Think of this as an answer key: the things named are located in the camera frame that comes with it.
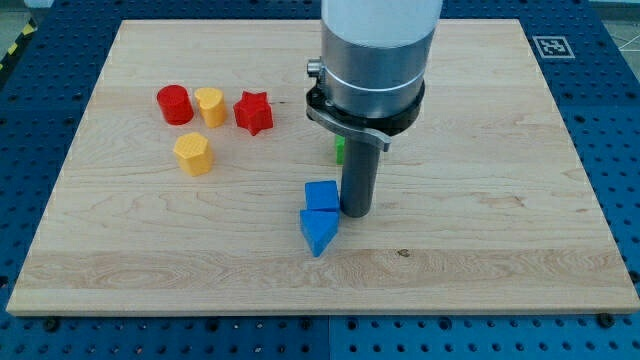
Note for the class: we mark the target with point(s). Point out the red cylinder block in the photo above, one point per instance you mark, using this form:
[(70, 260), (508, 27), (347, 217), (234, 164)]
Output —
[(175, 104)]

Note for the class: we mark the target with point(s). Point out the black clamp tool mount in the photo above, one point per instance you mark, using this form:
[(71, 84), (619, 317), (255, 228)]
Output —
[(371, 131)]

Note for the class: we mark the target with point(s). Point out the green block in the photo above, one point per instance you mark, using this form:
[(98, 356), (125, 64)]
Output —
[(339, 142)]

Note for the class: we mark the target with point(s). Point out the white fiducial marker tag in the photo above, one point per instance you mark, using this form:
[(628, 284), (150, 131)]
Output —
[(553, 47)]

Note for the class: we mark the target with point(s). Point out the yellow heart block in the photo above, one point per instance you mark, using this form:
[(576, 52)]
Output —
[(212, 106)]

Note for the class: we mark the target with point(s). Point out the blue triangle block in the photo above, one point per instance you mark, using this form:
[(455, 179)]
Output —
[(318, 229)]

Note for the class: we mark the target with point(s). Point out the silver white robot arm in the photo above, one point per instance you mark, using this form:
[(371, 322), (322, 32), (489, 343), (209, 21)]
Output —
[(369, 82)]

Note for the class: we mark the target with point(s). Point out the red star block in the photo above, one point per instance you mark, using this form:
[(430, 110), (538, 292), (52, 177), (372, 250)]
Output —
[(253, 112)]

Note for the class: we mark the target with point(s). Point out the yellow hexagon block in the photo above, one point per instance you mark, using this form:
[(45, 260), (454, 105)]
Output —
[(194, 154)]

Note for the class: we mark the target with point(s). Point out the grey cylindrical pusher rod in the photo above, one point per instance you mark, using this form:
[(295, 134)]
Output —
[(360, 165)]

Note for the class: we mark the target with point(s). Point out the blue cube block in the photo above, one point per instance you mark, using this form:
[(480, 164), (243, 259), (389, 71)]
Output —
[(322, 196)]

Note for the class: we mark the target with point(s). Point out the wooden board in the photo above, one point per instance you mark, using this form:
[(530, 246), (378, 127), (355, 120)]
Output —
[(481, 207)]

